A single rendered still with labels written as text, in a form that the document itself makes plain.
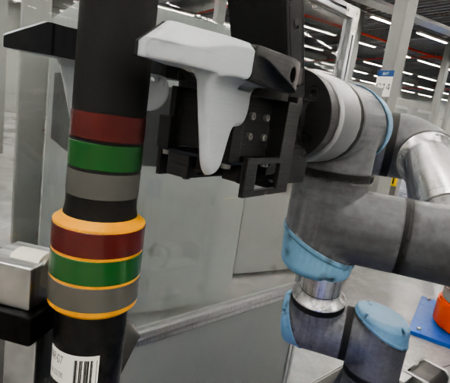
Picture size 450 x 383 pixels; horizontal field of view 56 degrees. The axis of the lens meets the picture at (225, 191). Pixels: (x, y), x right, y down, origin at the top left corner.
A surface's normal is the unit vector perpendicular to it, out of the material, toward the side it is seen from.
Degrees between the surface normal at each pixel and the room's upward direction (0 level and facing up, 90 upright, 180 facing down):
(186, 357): 90
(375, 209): 44
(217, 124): 90
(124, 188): 90
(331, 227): 86
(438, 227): 56
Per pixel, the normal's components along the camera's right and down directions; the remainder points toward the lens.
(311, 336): -0.33, 0.33
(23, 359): -0.21, 0.16
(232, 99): 0.94, 0.19
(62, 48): 0.68, 0.24
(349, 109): 0.80, 0.04
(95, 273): 0.24, 0.22
